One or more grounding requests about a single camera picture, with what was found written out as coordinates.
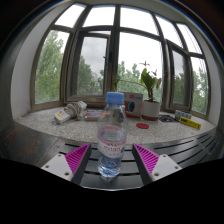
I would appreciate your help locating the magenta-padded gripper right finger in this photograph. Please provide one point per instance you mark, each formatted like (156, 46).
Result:
(165, 166)

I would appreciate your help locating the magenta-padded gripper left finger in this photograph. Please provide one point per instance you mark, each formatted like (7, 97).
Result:
(56, 165)

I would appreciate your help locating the clear blue-capped water bottle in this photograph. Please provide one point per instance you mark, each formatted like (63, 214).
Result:
(112, 133)

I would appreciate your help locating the flat round red coaster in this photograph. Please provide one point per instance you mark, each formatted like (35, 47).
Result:
(142, 126)

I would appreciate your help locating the black lattice trivet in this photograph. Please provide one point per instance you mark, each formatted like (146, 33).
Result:
(167, 118)

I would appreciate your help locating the long yellow box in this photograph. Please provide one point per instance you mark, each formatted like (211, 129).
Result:
(190, 123)

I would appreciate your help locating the blue white small packet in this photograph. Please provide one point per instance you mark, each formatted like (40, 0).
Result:
(183, 115)

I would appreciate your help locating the potted plant in white pot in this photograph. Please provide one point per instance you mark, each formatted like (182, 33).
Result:
(151, 110)

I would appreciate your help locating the colourful printed book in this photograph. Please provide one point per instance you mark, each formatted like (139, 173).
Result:
(91, 115)

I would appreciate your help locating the white red filament spool box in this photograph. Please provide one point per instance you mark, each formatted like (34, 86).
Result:
(135, 100)

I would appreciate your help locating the brown-framed bay window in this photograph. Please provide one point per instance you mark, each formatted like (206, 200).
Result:
(114, 50)

